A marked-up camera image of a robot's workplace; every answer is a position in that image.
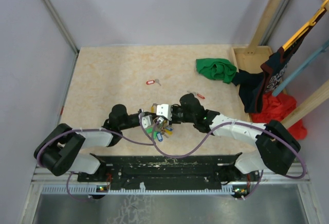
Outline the aluminium rail frame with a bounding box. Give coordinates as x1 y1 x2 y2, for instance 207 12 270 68
20 155 322 223

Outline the wooden rack frame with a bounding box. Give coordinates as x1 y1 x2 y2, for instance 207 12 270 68
231 0 328 128

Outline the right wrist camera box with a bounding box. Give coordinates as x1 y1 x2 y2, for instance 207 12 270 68
156 104 172 121

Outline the yellow hanger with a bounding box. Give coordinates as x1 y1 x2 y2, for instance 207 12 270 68
282 0 328 51

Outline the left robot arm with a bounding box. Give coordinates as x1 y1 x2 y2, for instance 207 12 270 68
33 104 156 181

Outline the grey corner wall post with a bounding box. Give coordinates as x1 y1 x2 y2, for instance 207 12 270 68
42 0 80 55

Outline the key with red fob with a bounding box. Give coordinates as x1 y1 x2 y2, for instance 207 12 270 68
187 90 205 100

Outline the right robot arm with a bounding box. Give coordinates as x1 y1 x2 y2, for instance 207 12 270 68
160 94 301 181

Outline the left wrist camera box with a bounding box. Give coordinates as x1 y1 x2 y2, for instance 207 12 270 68
139 115 154 129

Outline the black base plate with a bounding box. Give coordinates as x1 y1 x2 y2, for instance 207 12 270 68
48 154 294 191

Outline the purple cable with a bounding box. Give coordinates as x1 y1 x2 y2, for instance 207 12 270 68
151 117 307 200
35 116 156 203

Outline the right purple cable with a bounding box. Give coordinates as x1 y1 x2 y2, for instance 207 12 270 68
151 117 307 200

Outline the red cloth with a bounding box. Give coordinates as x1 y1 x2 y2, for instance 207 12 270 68
250 92 307 140

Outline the light blue hanger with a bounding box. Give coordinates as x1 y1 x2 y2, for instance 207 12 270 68
272 40 328 97

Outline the dark navy shirt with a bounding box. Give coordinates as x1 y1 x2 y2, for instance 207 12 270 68
232 32 308 114

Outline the key with red tag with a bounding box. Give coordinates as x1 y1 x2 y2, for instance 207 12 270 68
146 79 161 86

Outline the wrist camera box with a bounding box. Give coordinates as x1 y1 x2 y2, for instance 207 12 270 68
139 115 154 129
156 104 172 121

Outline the large keyring with tagged keys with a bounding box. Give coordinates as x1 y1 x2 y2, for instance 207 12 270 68
144 103 173 142

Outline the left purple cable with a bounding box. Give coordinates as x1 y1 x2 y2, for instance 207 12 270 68
35 116 156 203

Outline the green cloth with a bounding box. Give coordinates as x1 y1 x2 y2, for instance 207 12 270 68
196 58 237 84

